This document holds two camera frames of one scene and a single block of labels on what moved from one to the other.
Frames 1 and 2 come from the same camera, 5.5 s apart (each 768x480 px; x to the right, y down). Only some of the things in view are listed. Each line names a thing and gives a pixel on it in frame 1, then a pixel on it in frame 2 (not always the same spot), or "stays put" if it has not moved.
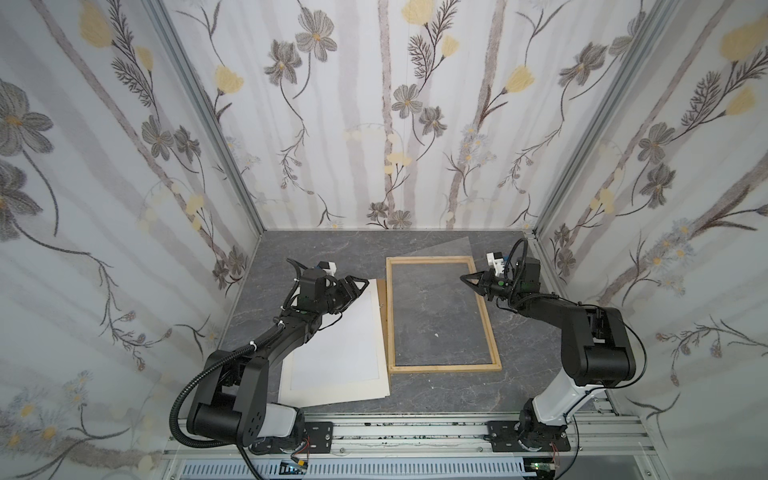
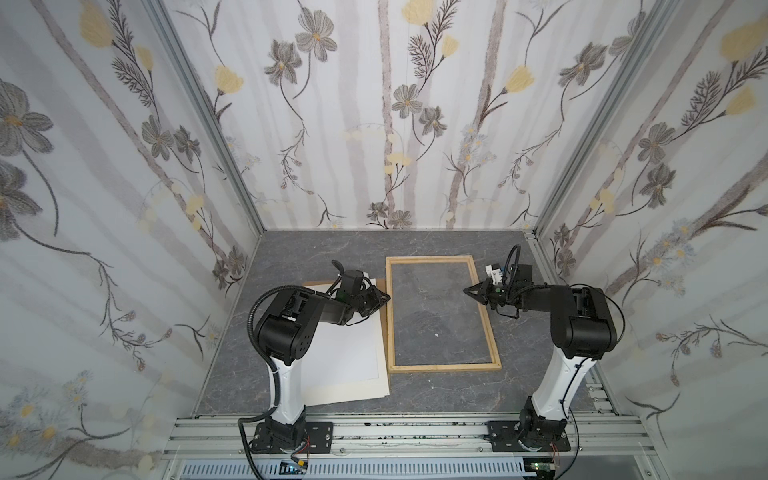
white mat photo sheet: (344, 362) stays put
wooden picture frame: (414, 369) stays put
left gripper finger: (298, 267) to (338, 265)
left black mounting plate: (314, 438) stays put
